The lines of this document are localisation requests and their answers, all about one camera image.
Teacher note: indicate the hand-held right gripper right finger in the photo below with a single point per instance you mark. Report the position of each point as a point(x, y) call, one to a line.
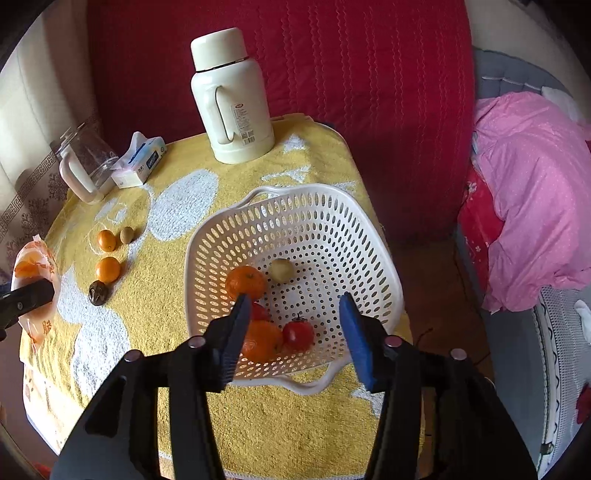
point(362, 346)

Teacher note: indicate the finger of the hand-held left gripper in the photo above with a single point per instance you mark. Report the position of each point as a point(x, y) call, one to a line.
point(27, 297)

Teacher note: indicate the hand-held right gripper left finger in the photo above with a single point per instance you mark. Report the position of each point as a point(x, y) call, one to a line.
point(233, 346)

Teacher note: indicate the small orange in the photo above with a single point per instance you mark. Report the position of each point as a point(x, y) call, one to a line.
point(108, 269)
point(263, 341)
point(106, 240)

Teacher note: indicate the clear plastic bag with orange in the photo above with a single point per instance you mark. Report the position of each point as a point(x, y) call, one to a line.
point(34, 265)

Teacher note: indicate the red cherry tomato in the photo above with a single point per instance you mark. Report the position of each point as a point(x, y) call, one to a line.
point(298, 334)
point(261, 313)

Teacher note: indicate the tangerine with green stem mark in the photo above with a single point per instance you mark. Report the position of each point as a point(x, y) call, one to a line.
point(247, 279)

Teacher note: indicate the small green-brown fruit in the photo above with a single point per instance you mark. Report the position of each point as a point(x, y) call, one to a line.
point(281, 270)
point(127, 234)

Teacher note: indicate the white perforated plastic basket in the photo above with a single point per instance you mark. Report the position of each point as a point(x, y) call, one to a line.
point(323, 230)

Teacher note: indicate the dark wrinkled fruit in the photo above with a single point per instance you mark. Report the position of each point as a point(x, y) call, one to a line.
point(98, 292)

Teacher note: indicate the yellow and white towel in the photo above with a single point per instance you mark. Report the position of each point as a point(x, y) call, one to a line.
point(152, 286)

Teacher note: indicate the red floral cloth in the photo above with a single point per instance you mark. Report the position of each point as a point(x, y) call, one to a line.
point(480, 221)

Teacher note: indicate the tissue pack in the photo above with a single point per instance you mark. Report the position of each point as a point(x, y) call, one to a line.
point(138, 166)

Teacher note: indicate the patterned beige curtain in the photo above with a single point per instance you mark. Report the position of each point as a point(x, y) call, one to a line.
point(27, 115)

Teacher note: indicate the grey printed blanket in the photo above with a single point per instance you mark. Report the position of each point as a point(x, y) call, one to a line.
point(558, 369)

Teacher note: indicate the pink dotted quilt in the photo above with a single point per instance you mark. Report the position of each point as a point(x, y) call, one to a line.
point(535, 184)

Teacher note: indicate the white thermos flask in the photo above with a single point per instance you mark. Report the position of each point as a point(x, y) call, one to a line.
point(249, 92)

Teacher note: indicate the red quilted cover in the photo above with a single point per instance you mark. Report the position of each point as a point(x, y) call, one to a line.
point(346, 92)

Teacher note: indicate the grey padded headboard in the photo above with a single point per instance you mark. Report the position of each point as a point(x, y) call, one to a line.
point(508, 69)

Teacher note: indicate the white pillow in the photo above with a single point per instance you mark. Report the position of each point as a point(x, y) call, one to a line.
point(561, 101)

